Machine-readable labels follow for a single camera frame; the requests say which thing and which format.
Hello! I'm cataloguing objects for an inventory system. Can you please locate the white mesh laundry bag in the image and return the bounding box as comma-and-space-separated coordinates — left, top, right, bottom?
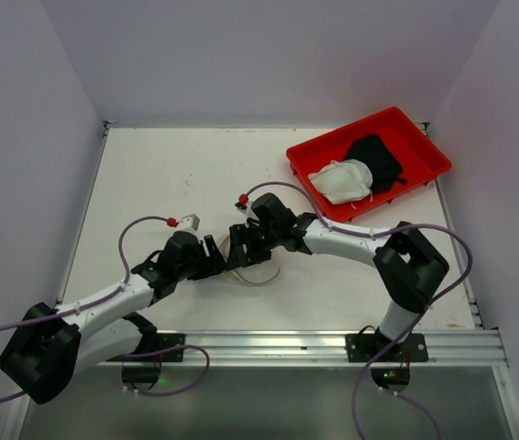
223, 260, 282, 287

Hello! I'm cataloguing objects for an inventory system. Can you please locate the pale green bra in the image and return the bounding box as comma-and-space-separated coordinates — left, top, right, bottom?
308, 159, 373, 205

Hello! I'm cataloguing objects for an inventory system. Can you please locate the black bra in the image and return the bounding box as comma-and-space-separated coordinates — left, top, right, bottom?
344, 134, 407, 195

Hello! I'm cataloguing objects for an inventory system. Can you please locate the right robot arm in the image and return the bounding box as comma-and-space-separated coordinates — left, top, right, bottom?
226, 192, 449, 343

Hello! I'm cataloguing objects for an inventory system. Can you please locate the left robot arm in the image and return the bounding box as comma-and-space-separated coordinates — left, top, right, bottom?
0, 231, 226, 404

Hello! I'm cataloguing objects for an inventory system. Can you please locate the red plastic tray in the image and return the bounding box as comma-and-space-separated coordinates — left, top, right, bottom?
286, 107, 452, 222

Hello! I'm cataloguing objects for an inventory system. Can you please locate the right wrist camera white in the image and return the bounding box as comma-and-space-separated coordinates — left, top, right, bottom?
235, 193, 254, 217

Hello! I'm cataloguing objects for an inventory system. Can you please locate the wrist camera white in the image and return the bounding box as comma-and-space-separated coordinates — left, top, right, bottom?
235, 193, 254, 217
166, 214, 200, 237

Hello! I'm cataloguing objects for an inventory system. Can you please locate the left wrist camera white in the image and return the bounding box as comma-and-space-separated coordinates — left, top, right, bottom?
166, 214, 200, 237

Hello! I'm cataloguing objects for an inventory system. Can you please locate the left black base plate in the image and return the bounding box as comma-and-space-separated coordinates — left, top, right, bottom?
134, 315, 185, 364

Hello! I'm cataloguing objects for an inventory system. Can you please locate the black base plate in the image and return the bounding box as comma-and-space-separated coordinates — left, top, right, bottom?
134, 315, 185, 364
345, 325, 429, 363

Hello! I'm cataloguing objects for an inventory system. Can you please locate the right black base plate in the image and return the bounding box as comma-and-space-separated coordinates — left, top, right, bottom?
345, 325, 429, 363

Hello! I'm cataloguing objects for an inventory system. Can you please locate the aluminium mounting rail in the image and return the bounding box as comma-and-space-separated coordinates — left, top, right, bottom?
98, 325, 508, 368

